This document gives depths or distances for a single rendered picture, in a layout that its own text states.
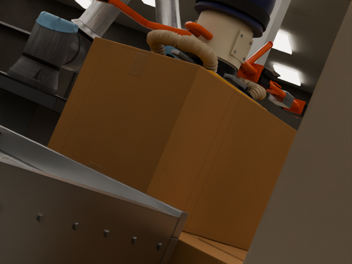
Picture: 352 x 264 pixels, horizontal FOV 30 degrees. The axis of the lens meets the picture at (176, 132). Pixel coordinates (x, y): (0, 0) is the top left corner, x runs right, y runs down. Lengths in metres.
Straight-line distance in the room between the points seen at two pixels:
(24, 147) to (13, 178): 0.72
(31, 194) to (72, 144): 0.71
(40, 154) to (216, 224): 0.53
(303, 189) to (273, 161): 1.58
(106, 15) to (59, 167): 1.02
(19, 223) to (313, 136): 0.75
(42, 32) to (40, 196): 1.37
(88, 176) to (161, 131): 0.21
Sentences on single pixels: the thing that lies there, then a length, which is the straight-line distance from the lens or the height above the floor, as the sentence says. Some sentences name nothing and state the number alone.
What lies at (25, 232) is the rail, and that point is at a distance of 1.13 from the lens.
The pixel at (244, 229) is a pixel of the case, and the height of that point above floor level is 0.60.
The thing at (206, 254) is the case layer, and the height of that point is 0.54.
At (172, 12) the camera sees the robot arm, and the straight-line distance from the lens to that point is 2.34.
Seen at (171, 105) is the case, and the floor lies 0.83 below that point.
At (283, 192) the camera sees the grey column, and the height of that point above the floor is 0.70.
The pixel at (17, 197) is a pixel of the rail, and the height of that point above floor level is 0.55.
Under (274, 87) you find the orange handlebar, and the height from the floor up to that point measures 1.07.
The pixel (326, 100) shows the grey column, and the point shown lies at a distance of 0.43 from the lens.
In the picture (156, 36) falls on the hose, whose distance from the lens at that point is 1.85.
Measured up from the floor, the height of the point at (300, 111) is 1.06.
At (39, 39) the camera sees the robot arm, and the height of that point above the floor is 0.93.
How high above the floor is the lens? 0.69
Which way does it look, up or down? 3 degrees up
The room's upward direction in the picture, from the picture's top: 23 degrees clockwise
